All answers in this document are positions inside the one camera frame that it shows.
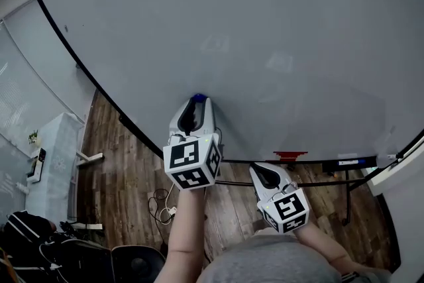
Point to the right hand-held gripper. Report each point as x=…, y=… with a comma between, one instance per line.
x=288, y=212

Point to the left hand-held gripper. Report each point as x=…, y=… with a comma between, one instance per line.
x=189, y=162

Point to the blue round magnet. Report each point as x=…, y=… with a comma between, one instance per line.
x=198, y=97

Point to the person's right forearm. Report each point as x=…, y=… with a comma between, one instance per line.
x=318, y=245

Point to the person's left forearm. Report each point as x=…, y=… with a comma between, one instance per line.
x=182, y=235

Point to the person's grey shirt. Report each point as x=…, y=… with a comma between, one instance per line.
x=271, y=261

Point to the blue whiteboard marker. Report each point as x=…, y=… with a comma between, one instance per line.
x=351, y=162

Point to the white power strip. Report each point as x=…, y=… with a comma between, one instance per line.
x=172, y=209

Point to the white mobile whiteboard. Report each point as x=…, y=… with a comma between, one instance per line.
x=232, y=26

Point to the person's black wrist band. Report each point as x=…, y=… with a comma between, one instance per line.
x=350, y=276

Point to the table with pale blue cloth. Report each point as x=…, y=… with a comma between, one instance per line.
x=59, y=155

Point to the black round-backed chair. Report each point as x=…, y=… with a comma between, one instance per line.
x=139, y=265

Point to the small flower pot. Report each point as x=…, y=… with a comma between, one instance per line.
x=34, y=139

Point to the white box device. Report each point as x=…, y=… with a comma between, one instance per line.
x=35, y=167

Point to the small white bottle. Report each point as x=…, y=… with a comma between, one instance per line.
x=22, y=188

